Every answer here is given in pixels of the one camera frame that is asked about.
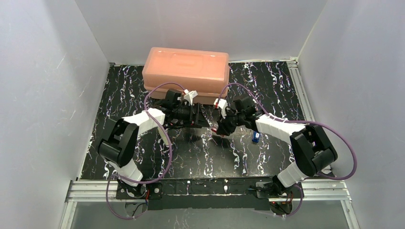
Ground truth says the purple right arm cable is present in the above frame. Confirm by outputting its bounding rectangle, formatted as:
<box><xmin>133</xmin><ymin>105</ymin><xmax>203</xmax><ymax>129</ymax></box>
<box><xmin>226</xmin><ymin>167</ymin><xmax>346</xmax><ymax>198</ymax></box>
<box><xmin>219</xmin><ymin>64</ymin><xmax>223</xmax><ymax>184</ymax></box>
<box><xmin>218</xmin><ymin>83</ymin><xmax>358</xmax><ymax>219</ymax></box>

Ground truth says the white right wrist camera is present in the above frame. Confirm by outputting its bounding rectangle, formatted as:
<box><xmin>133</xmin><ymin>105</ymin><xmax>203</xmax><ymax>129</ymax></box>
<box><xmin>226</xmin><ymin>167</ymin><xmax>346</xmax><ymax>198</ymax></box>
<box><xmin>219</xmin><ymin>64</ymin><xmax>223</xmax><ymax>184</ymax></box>
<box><xmin>214</xmin><ymin>98</ymin><xmax>228</xmax><ymax>118</ymax></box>

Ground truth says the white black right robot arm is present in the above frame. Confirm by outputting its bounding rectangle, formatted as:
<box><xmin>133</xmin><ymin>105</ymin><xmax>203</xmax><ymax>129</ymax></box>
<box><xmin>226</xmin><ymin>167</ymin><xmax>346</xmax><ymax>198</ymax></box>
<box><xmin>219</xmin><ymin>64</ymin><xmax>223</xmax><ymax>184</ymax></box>
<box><xmin>212</xmin><ymin>96</ymin><xmax>338</xmax><ymax>192</ymax></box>

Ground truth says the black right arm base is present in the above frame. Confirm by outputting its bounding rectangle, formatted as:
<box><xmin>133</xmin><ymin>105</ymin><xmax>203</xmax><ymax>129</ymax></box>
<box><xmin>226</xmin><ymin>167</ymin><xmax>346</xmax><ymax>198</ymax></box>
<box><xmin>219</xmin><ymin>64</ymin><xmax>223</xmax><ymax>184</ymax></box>
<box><xmin>252</xmin><ymin>181</ymin><xmax>303</xmax><ymax>201</ymax></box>

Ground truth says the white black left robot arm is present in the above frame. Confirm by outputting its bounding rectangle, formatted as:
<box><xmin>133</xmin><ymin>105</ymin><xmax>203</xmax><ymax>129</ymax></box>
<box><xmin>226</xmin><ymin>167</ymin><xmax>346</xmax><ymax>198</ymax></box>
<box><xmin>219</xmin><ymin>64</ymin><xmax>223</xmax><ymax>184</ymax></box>
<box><xmin>96</xmin><ymin>89</ymin><xmax>209</xmax><ymax>187</ymax></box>

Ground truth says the red white staple box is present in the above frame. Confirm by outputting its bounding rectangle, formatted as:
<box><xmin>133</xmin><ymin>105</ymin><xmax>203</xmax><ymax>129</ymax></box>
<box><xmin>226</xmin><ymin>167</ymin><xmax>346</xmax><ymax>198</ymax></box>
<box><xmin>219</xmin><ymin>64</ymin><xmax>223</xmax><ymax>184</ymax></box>
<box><xmin>211</xmin><ymin>124</ymin><xmax>219</xmax><ymax>133</ymax></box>

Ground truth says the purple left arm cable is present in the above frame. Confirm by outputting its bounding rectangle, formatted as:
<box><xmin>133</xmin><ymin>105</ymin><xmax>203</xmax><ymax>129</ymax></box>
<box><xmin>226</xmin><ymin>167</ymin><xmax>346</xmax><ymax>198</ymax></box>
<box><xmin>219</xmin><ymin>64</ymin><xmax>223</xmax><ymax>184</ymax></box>
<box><xmin>106</xmin><ymin>82</ymin><xmax>191</xmax><ymax>220</ymax></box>

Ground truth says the aluminium front frame rail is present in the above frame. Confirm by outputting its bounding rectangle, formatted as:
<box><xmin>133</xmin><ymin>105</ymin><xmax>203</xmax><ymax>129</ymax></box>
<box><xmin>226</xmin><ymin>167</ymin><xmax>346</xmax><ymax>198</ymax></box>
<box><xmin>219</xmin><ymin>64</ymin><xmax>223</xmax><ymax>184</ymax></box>
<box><xmin>65</xmin><ymin>179</ymin><xmax>352</xmax><ymax>202</ymax></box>

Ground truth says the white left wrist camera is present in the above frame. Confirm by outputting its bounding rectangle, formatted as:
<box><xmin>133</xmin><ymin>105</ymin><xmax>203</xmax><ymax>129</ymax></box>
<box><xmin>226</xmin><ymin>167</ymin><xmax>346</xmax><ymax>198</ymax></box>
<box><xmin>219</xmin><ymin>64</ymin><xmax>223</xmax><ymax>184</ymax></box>
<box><xmin>183</xmin><ymin>89</ymin><xmax>198</xmax><ymax>104</ymax></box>

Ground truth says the aluminium frame rail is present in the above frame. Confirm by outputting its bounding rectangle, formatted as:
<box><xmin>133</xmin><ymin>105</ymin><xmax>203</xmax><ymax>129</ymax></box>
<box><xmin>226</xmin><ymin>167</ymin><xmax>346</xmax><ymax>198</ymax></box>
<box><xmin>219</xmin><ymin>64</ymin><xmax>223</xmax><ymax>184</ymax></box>
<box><xmin>287</xmin><ymin>59</ymin><xmax>315</xmax><ymax>121</ymax></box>
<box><xmin>65</xmin><ymin>179</ymin><xmax>352</xmax><ymax>202</ymax></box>

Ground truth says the aluminium right frame rail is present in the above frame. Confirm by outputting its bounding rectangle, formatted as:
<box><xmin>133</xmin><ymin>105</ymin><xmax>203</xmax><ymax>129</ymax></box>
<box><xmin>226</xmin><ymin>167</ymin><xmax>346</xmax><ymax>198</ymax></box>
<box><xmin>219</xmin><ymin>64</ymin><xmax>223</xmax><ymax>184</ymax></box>
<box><xmin>287</xmin><ymin>59</ymin><xmax>315</xmax><ymax>121</ymax></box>

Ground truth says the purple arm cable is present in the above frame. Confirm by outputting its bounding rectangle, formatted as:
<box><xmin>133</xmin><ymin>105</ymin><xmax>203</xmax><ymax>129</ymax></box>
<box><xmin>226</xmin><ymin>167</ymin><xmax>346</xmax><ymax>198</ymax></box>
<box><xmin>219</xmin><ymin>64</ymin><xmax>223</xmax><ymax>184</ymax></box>
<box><xmin>106</xmin><ymin>82</ymin><xmax>191</xmax><ymax>220</ymax></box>
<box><xmin>218</xmin><ymin>83</ymin><xmax>358</xmax><ymax>219</ymax></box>

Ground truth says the black marble pattern mat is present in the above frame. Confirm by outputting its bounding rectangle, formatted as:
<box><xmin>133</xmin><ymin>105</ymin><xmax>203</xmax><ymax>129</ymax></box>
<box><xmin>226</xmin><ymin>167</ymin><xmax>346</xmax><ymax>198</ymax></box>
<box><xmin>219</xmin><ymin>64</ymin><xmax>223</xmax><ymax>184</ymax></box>
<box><xmin>81</xmin><ymin>62</ymin><xmax>308</xmax><ymax>180</ymax></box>

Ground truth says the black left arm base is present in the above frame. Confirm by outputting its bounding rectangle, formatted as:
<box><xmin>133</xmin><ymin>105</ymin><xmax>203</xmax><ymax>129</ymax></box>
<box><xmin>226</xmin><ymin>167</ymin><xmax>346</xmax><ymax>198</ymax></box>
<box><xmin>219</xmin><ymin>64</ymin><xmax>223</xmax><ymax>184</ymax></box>
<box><xmin>116</xmin><ymin>180</ymin><xmax>163</xmax><ymax>200</ymax></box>

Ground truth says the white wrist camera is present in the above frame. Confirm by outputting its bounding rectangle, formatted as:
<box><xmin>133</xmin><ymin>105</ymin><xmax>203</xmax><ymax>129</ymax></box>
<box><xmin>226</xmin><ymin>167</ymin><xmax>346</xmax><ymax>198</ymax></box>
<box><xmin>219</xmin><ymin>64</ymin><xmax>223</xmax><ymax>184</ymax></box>
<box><xmin>214</xmin><ymin>98</ymin><xmax>228</xmax><ymax>118</ymax></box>
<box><xmin>183</xmin><ymin>89</ymin><xmax>198</xmax><ymax>104</ymax></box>

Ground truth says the pink translucent plastic storage box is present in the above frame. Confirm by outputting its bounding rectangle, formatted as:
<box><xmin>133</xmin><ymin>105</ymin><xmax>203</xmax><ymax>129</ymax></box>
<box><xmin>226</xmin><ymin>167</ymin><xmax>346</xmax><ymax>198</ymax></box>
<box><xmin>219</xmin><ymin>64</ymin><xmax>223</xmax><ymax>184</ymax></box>
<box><xmin>142</xmin><ymin>47</ymin><xmax>230</xmax><ymax>105</ymax></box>

